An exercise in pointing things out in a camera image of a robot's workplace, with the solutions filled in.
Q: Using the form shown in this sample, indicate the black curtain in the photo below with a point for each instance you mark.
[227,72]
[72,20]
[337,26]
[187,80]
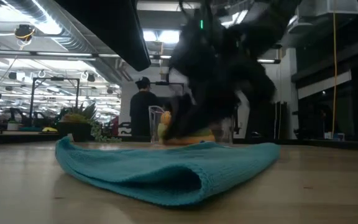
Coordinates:
[266,124]

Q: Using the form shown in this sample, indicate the green microfiber towel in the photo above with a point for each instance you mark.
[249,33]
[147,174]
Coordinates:
[161,130]

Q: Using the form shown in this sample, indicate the person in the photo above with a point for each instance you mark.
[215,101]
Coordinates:
[141,112]

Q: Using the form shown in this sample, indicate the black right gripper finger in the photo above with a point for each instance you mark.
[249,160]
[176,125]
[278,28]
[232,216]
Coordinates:
[222,107]
[182,118]

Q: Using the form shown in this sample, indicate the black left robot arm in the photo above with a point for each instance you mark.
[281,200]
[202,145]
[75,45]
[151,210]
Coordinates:
[110,28]

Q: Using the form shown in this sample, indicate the teal background object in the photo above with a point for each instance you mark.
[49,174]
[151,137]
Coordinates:
[30,128]

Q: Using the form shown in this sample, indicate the turquoise microfiber towel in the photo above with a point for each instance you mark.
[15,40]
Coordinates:
[166,171]

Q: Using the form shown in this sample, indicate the yellow background object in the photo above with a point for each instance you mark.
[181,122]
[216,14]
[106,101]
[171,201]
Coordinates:
[49,129]

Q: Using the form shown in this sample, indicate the potted succulent plant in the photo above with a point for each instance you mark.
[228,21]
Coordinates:
[79,124]

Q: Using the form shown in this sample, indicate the small white box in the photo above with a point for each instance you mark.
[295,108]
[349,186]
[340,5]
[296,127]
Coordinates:
[334,136]

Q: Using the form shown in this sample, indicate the white ceiling unit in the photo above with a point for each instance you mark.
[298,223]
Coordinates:
[328,7]

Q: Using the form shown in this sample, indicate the clear plastic bin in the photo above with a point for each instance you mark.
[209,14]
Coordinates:
[154,124]

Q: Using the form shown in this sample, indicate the long linear ceiling lamp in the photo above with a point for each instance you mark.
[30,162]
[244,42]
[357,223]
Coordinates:
[64,54]

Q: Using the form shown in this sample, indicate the black background robot arm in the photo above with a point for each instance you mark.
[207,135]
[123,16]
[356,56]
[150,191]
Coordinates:
[33,118]

